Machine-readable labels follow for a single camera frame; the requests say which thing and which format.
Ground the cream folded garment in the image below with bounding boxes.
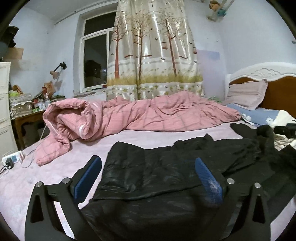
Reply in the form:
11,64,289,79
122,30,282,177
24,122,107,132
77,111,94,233
274,133,296,151

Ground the white framed window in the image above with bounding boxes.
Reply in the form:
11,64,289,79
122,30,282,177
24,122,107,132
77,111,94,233
79,10,118,93

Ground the tree print curtain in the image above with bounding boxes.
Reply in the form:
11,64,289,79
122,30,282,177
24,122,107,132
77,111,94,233
106,0,205,101

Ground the cardboard box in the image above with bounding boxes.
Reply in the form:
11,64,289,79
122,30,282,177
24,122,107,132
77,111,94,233
6,47,24,61

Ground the white power strip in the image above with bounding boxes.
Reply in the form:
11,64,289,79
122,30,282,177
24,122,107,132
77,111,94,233
2,151,25,166

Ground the white drawer cabinet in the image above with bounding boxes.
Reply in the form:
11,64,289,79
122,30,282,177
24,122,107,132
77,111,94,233
0,61,19,160

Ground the black puffer jacket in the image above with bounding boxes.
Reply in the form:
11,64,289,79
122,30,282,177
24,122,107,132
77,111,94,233
81,123,296,241

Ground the blue flowered pillow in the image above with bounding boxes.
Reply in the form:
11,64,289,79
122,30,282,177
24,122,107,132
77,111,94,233
225,107,287,129

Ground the pink pillow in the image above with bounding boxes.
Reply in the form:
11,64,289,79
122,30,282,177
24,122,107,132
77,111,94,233
223,79,269,110

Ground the dark bag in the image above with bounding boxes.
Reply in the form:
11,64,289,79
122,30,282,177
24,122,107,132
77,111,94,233
0,26,19,59

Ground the wooden bedside table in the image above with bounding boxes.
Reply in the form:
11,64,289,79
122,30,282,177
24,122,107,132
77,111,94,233
11,111,47,150

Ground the stack of papers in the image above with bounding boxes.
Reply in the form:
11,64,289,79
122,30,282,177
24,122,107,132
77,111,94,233
9,93,33,118

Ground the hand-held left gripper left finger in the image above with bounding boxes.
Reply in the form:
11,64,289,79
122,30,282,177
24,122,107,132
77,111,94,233
24,155,102,241

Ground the white and brown headboard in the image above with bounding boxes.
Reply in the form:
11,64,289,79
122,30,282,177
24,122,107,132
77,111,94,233
224,62,296,113

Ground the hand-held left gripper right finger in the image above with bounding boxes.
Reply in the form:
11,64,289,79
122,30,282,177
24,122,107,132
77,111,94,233
194,157,272,241

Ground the hanging toy doll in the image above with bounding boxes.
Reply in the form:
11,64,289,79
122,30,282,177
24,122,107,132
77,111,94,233
207,0,232,22

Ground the pink checked duvet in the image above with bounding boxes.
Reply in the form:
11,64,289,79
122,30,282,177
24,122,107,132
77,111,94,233
36,91,242,166

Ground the bed with pink sheet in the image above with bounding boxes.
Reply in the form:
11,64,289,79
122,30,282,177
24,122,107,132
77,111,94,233
0,123,296,241

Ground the pink wall lamp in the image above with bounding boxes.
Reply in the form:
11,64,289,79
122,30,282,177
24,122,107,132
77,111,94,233
50,62,67,80

